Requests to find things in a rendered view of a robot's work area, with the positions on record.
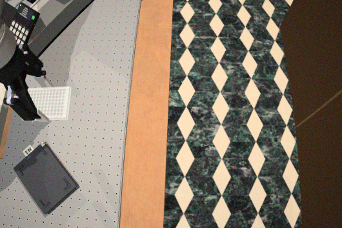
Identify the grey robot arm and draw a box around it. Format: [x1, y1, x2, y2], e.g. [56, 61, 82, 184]
[0, 0, 17, 69]

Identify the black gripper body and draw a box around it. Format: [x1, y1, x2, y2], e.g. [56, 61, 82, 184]
[0, 46, 27, 91]

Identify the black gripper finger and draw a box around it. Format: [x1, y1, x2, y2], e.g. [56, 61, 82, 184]
[18, 44, 54, 88]
[3, 75, 49, 122]

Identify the cream label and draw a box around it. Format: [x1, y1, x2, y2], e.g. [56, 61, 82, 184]
[23, 145, 33, 156]

